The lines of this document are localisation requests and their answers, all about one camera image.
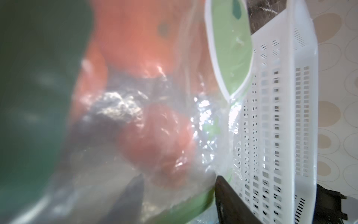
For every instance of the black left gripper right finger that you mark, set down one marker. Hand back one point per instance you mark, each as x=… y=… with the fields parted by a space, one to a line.
x=230 y=208

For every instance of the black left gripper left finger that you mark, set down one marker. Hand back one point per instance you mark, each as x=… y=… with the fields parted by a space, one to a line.
x=128 y=207

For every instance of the white perforated plastic basket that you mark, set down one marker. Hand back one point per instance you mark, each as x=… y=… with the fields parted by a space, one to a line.
x=275 y=140

